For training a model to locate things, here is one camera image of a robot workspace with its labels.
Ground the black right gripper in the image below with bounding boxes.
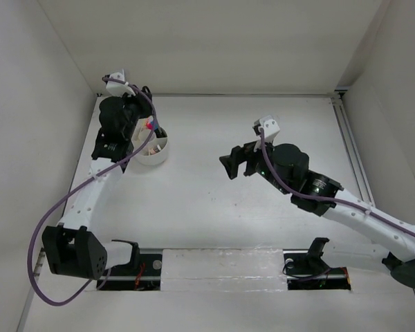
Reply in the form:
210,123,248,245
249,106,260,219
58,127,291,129
219,133,291,195

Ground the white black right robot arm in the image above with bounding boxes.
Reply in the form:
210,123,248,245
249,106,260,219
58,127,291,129
219,141,415,289

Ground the aluminium rail at right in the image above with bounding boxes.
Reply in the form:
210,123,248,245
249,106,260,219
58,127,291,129
330,89,376,207

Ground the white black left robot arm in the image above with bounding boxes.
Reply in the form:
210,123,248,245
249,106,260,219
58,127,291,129
41,86,153,280

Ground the pink black highlighter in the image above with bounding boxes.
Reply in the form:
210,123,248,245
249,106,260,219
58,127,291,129
154,127,167,138

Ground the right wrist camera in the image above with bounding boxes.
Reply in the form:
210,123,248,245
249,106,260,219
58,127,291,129
252,116,280,142

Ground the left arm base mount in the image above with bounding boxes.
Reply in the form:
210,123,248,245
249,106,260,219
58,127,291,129
95,244,163,291

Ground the white round divided container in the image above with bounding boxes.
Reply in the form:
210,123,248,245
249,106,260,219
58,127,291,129
132,116,169,166

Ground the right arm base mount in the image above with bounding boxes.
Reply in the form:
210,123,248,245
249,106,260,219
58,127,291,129
282,237,351,291

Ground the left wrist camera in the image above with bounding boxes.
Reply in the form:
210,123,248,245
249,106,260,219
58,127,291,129
102,68,132,97

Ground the pink white stapler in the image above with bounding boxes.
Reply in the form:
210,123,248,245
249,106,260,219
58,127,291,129
148,145,162,156

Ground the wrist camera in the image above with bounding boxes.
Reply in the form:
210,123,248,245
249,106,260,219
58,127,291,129
102,68,132,97
252,116,280,142

